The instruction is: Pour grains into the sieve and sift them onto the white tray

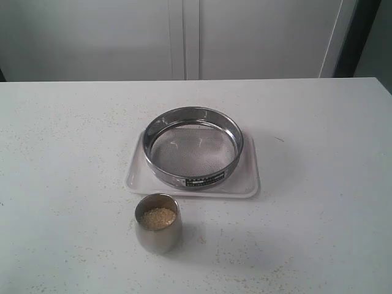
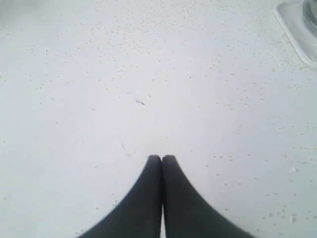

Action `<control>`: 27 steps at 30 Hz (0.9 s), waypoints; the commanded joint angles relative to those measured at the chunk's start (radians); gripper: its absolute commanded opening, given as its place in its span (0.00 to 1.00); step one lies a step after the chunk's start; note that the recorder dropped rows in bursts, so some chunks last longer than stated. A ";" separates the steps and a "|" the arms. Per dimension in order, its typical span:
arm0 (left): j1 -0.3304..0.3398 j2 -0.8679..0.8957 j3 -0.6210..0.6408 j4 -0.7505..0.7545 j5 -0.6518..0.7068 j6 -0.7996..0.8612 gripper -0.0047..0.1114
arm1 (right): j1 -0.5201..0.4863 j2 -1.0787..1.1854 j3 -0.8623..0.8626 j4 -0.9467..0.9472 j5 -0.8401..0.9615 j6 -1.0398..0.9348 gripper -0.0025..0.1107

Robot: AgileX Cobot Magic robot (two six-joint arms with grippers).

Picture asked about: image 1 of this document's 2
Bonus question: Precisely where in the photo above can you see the yellow millet grains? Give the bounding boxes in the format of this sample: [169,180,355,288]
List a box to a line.
[140,208,177,230]

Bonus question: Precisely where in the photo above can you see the stainless steel cup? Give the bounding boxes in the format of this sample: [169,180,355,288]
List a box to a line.
[134,194,183,254]

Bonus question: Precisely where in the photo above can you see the round stainless steel sieve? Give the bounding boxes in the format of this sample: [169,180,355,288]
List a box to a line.
[141,107,244,190]

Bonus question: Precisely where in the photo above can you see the white plastic tray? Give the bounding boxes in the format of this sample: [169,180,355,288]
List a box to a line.
[124,131,260,198]

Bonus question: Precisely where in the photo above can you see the white cabinet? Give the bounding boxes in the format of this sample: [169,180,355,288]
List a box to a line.
[1,1,356,81]

